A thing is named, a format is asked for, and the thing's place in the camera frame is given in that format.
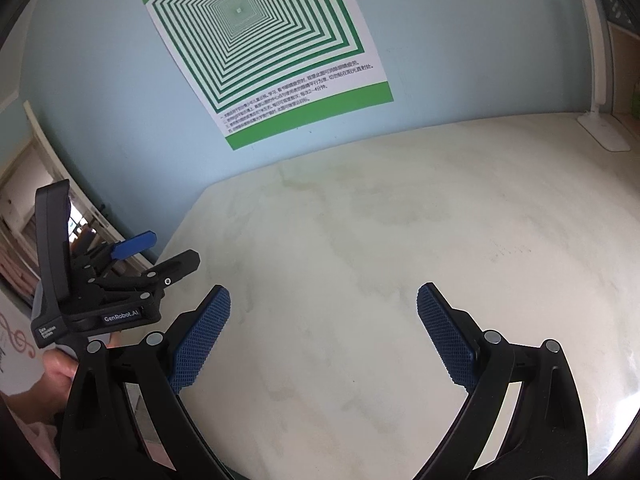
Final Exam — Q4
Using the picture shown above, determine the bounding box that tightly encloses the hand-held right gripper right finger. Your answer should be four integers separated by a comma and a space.
416, 282, 588, 480

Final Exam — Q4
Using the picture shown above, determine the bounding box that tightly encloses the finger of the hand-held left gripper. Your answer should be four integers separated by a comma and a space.
72, 231, 156, 273
75, 249, 202, 306

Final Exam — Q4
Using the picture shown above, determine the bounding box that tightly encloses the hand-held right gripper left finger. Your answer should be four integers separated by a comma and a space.
57, 284, 232, 480

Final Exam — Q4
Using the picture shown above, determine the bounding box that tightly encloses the person's left hand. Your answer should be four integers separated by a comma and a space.
42, 346, 81, 387

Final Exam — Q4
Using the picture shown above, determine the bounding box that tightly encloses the white printed wardrobe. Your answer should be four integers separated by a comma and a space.
0, 280, 48, 398

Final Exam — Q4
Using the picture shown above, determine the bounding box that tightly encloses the white desk lamp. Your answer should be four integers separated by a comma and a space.
577, 0, 632, 152

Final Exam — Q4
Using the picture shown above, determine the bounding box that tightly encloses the white door frame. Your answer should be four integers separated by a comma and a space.
0, 100, 156, 271

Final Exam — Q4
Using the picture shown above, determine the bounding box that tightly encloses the green striped wall poster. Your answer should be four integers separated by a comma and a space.
136, 0, 394, 152

